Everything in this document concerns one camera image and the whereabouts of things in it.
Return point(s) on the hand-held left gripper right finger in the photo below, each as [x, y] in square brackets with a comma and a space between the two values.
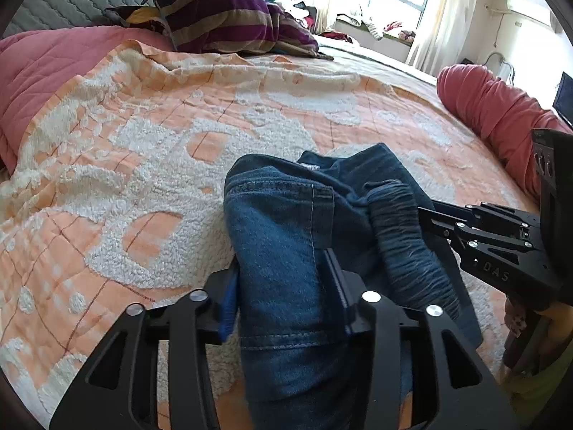
[353, 295]

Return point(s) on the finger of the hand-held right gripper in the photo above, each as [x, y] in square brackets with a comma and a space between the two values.
[474, 239]
[501, 217]

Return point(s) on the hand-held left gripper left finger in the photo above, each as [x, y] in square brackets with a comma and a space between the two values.
[228, 304]

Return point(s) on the blue denim pants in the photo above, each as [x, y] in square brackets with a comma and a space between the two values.
[277, 233]

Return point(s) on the person's right hand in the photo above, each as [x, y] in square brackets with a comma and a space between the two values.
[559, 336]

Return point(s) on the red rolled duvet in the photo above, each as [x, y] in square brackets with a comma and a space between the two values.
[492, 107]

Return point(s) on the black monitor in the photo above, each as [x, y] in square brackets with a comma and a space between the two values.
[565, 98]

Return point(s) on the white metal rack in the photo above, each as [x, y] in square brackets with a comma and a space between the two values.
[506, 69]

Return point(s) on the person's olive green clothing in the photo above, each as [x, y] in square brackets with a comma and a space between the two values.
[541, 394]

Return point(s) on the orange and white blanket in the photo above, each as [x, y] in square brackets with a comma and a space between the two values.
[134, 165]

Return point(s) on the grey bed sheet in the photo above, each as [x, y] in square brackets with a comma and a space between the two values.
[376, 56]

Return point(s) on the white curtain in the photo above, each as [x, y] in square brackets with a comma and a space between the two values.
[443, 18]

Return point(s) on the white air conditioner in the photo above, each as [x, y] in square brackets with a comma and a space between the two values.
[530, 9]

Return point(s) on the clothes on window seat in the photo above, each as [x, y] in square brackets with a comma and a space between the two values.
[371, 24]

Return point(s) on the purple striped pillow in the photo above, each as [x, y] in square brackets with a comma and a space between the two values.
[215, 13]

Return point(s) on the pile of colourful clothes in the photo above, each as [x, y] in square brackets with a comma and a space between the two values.
[291, 2]

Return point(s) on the yellow and dark pillow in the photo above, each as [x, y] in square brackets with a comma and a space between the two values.
[138, 17]

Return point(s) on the pink quilt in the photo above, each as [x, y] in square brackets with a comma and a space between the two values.
[40, 67]

